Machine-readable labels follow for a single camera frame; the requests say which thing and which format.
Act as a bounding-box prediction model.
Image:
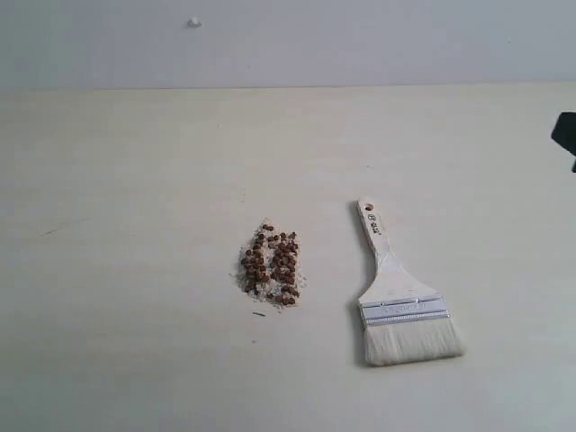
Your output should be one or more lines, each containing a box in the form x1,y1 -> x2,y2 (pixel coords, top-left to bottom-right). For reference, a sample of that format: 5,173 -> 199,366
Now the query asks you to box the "white handled paint brush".
357,197 -> 465,366

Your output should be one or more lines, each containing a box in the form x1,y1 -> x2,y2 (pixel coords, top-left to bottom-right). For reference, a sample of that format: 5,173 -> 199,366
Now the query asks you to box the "white grain pile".
229,218 -> 310,311

